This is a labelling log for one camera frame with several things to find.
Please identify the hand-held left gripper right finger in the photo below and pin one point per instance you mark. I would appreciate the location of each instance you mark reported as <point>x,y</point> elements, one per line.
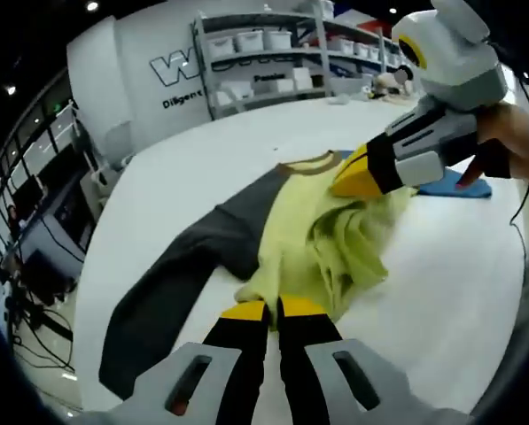
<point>308,354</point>

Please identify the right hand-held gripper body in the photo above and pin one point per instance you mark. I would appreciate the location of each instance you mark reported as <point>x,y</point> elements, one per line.
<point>454,57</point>

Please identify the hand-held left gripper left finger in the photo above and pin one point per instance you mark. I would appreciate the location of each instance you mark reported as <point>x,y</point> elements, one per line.
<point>242,354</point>

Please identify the yellow grey blue garment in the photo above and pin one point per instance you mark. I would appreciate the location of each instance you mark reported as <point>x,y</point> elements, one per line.
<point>290,212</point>

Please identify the person's right hand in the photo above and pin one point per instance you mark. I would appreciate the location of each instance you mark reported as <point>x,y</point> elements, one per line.
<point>527,148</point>

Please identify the grey metal shelf rack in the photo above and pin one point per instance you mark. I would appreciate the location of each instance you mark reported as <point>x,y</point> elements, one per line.
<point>324,57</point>

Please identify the white square box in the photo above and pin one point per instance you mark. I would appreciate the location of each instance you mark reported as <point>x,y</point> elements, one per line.
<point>301,79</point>

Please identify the white open box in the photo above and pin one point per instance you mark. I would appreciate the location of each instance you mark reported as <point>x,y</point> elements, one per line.
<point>239,90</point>

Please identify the row of white storage bins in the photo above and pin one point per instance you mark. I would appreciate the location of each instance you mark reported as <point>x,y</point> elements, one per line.
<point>251,40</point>

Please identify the grey office counter desk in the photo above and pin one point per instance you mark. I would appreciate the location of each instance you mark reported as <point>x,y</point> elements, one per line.
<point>56,230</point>

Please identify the black computer monitor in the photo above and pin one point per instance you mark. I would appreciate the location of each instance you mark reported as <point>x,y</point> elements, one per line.
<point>30,195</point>
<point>60,161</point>

